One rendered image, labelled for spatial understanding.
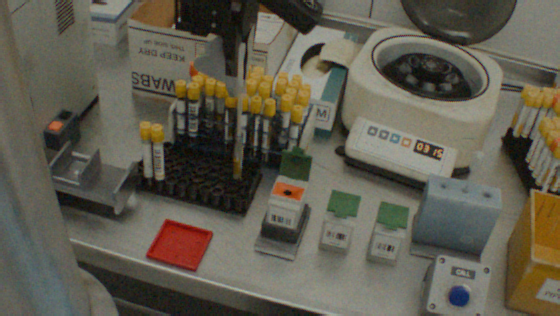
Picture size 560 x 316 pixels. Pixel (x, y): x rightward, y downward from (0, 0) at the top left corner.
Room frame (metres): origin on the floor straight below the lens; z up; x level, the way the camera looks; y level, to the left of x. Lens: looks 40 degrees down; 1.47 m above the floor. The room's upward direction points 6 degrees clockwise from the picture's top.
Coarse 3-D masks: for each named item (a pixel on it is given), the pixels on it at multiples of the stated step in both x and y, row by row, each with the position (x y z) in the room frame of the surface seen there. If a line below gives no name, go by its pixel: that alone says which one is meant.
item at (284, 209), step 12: (276, 180) 0.57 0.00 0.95; (288, 180) 0.57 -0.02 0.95; (300, 180) 0.57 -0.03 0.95; (276, 192) 0.55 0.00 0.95; (288, 192) 0.56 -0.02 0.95; (300, 192) 0.55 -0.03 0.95; (276, 204) 0.53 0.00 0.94; (288, 204) 0.54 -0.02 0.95; (300, 204) 0.54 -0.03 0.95; (276, 216) 0.53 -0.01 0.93; (288, 216) 0.53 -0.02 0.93; (300, 216) 0.55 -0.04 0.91
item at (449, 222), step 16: (432, 176) 0.58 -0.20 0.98; (432, 192) 0.55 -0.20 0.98; (448, 192) 0.56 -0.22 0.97; (480, 192) 0.56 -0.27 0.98; (496, 192) 0.56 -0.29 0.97; (432, 208) 0.55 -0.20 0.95; (448, 208) 0.54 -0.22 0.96; (464, 208) 0.54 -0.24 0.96; (480, 208) 0.54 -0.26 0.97; (496, 208) 0.53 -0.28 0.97; (416, 224) 0.56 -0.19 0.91; (432, 224) 0.55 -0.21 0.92; (448, 224) 0.54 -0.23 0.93; (464, 224) 0.54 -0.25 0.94; (480, 224) 0.54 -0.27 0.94; (416, 240) 0.55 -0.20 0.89; (432, 240) 0.55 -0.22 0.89; (448, 240) 0.54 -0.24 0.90; (464, 240) 0.54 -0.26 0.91; (480, 240) 0.54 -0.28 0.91; (432, 256) 0.53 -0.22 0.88; (448, 256) 0.53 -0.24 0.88; (464, 256) 0.53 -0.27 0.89; (480, 256) 0.53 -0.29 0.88
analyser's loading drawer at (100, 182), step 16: (48, 160) 0.60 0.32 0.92; (64, 160) 0.59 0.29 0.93; (80, 160) 0.60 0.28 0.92; (96, 160) 0.59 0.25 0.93; (64, 176) 0.57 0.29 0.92; (80, 176) 0.55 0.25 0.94; (96, 176) 0.58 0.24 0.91; (112, 176) 0.58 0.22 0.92; (128, 176) 0.57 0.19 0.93; (64, 192) 0.55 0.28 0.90; (80, 192) 0.54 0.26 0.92; (96, 192) 0.55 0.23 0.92; (112, 192) 0.53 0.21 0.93; (128, 192) 0.56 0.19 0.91
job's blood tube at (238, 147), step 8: (240, 136) 0.62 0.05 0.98; (240, 144) 0.62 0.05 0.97; (232, 152) 0.62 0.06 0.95; (240, 152) 0.62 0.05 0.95; (232, 160) 0.62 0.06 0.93; (240, 160) 0.62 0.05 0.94; (232, 168) 0.62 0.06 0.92; (240, 168) 0.62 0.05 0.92; (232, 176) 0.62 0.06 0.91; (240, 176) 0.62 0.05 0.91
